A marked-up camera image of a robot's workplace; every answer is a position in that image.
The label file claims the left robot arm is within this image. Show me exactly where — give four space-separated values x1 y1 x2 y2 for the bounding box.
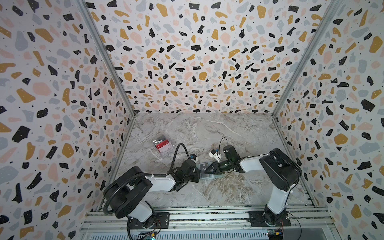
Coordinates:
103 154 200 229

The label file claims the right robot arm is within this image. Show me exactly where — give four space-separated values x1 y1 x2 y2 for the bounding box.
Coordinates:
205 145 302 227

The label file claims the clear acrylic card box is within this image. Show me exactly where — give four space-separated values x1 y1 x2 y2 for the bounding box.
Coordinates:
153 135 174 155

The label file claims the red card in box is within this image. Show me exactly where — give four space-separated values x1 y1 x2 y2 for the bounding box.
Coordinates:
156 140 169 150

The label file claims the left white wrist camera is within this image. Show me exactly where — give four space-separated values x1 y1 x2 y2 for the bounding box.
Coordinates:
189 154 198 165

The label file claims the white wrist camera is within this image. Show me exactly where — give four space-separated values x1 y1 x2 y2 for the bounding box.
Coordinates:
189 154 198 165
209 149 222 162

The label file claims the left black corrugated cable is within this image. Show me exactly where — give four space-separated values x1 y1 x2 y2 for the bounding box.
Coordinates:
102 142 191 215

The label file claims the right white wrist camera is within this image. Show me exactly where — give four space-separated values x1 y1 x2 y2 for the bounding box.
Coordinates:
209 149 222 162

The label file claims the right thin black cable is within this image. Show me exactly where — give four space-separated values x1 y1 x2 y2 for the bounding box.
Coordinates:
218 137 229 154

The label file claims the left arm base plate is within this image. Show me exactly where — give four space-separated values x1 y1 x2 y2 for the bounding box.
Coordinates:
127 212 170 230

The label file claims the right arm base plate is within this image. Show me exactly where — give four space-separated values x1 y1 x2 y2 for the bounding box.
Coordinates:
248 210 291 227

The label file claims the aluminium front rail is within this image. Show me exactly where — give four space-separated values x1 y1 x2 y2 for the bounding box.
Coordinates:
80 205 336 233

